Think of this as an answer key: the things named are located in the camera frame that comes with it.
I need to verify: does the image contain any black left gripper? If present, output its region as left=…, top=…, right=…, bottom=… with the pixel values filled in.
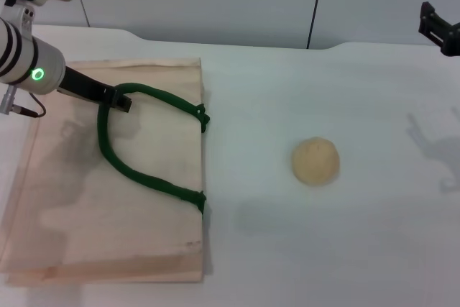
left=58, top=65, right=133, bottom=113

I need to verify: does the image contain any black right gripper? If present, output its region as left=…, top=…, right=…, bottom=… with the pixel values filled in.
left=418, top=1, right=460, bottom=58

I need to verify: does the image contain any cream handbag with green handles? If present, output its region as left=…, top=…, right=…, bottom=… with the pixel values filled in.
left=0, top=57, right=211, bottom=285

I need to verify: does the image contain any round yellow egg yolk pastry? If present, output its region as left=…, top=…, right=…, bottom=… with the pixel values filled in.
left=290, top=136, right=341, bottom=188

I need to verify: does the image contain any thin black left wrist cable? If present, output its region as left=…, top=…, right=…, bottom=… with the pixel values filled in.
left=0, top=83, right=48, bottom=119

